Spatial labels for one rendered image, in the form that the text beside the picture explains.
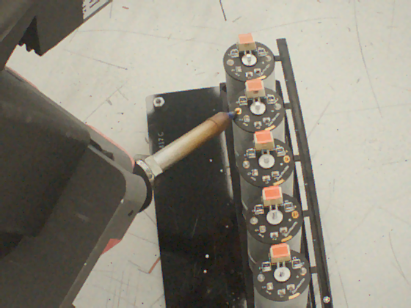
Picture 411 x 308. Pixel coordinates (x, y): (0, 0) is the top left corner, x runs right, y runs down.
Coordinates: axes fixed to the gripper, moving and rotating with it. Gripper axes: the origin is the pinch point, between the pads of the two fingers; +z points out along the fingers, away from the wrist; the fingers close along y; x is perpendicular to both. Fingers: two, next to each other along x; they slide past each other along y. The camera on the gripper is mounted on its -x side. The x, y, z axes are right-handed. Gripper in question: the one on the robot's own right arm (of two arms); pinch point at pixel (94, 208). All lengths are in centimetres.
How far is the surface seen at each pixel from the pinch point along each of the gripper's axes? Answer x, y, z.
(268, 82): -7.9, 0.1, 9.2
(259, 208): -3.0, -3.8, 5.8
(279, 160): -5.1, -3.1, 7.0
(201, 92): -5.7, 4.6, 13.2
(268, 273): -1.0, -6.1, 4.9
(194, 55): -7.2, 7.0, 15.2
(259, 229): -2.3, -4.4, 5.5
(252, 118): -6.0, -0.7, 7.5
